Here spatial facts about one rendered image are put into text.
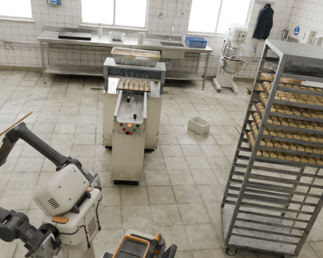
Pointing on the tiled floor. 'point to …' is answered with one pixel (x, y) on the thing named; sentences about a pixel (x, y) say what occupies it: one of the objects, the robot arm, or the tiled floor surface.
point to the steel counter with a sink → (163, 41)
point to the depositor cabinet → (109, 104)
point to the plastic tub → (199, 125)
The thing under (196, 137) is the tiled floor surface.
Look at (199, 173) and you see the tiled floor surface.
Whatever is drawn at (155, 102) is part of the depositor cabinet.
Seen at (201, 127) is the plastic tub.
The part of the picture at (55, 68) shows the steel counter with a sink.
